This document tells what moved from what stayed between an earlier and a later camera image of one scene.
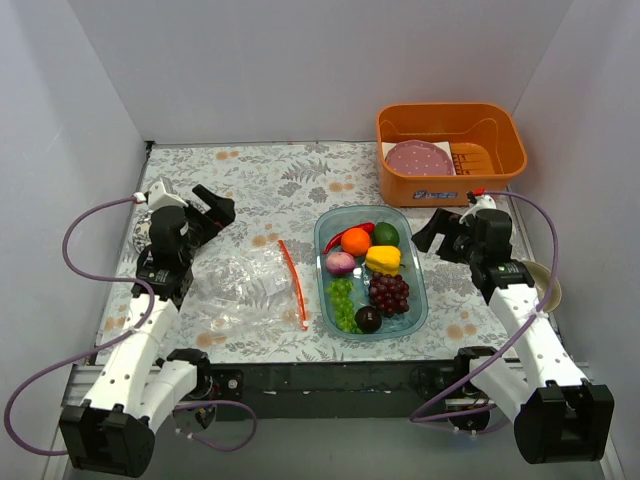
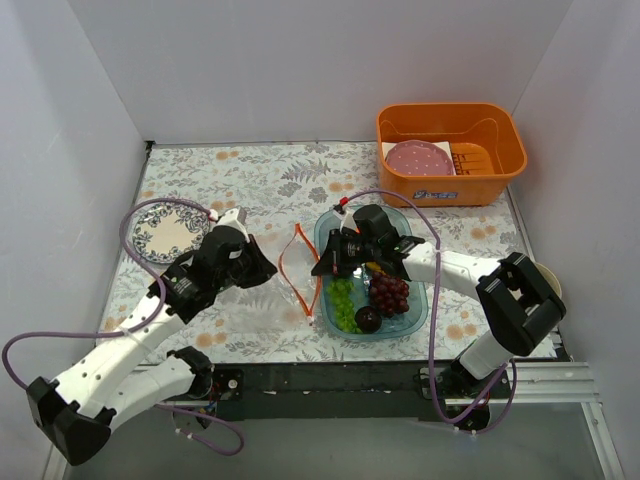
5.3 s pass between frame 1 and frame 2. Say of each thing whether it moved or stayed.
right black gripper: moved
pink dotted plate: stayed
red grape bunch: stayed
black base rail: stayed
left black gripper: moved
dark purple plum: stayed
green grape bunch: stayed
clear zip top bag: moved
